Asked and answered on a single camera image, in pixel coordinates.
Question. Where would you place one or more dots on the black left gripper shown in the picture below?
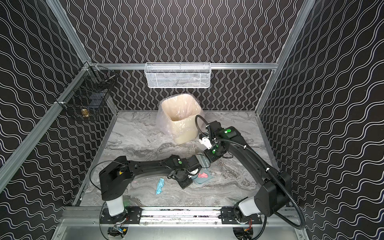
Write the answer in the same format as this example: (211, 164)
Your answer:
(186, 182)

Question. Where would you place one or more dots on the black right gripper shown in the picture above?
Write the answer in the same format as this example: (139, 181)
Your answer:
(208, 129)

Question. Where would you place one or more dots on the teal dustpan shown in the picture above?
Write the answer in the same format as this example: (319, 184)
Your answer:
(200, 181)

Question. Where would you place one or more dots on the teal hand brush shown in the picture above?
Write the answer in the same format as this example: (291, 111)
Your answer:
(203, 161)

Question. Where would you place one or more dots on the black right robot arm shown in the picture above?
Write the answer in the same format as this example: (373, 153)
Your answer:
(275, 186)

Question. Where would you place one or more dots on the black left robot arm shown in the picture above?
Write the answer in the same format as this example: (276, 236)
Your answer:
(115, 177)

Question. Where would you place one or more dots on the beige trash bin with liner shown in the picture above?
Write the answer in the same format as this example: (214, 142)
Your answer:
(176, 117)

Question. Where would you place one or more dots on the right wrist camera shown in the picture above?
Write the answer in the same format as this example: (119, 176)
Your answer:
(206, 141)

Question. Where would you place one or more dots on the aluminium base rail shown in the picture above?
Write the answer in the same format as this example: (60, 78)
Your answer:
(158, 217)

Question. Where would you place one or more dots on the white mesh wall basket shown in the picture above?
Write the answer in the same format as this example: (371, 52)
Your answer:
(177, 75)

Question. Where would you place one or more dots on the black wire wall basket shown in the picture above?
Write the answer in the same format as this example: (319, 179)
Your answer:
(88, 99)

